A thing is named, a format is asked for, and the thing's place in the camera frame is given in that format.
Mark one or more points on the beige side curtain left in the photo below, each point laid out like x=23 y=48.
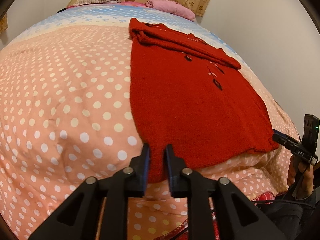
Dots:
x=3 y=24

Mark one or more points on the pink pillow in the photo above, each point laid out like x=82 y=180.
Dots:
x=171 y=7

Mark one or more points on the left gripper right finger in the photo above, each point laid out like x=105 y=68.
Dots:
x=216 y=207

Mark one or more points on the polka dot bed cover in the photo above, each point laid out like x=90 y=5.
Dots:
x=66 y=115

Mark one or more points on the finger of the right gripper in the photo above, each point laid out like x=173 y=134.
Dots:
x=284 y=139

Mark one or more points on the red checkered cloth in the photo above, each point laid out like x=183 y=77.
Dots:
x=181 y=232

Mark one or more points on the red knitted sweater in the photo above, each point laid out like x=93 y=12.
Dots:
x=186 y=93

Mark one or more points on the person's right hand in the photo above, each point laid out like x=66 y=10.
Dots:
x=304 y=175

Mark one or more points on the black camera box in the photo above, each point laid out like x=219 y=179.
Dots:
x=311 y=131

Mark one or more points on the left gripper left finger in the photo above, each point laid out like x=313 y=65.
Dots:
x=97 y=208

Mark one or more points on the dark jacket right sleeve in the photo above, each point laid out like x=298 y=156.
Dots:
x=298 y=219

